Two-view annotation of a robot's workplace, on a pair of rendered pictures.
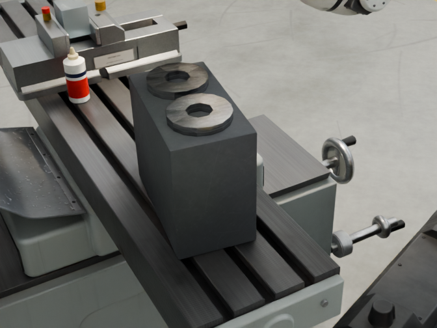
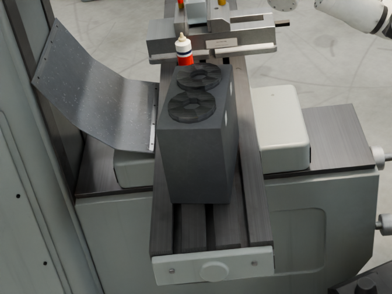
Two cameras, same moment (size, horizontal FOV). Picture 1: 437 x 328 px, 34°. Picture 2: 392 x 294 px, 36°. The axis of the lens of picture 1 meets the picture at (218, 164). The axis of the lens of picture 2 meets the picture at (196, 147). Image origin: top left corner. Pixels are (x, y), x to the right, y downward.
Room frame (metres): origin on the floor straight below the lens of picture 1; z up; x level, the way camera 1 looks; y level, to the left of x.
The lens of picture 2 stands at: (0.03, -0.46, 1.76)
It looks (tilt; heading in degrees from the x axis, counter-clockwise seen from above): 38 degrees down; 32
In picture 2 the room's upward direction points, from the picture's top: 9 degrees counter-clockwise
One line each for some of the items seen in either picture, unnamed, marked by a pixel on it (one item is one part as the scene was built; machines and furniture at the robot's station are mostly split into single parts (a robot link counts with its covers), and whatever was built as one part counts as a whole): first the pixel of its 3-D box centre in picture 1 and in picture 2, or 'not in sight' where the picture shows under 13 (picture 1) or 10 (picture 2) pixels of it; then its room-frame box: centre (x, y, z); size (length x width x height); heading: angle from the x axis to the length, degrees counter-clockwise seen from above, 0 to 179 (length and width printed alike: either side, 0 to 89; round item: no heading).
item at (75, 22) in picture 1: (71, 17); (196, 8); (1.32, 0.28, 1.05); 0.06 x 0.05 x 0.06; 26
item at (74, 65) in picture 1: (75, 73); (184, 51); (1.20, 0.27, 0.99); 0.04 x 0.04 x 0.11
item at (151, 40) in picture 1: (90, 41); (210, 27); (1.34, 0.26, 0.99); 0.35 x 0.15 x 0.11; 116
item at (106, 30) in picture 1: (100, 23); (218, 14); (1.35, 0.23, 1.03); 0.12 x 0.06 x 0.04; 26
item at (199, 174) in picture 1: (191, 152); (201, 130); (0.86, 0.04, 1.04); 0.22 x 0.12 x 0.20; 19
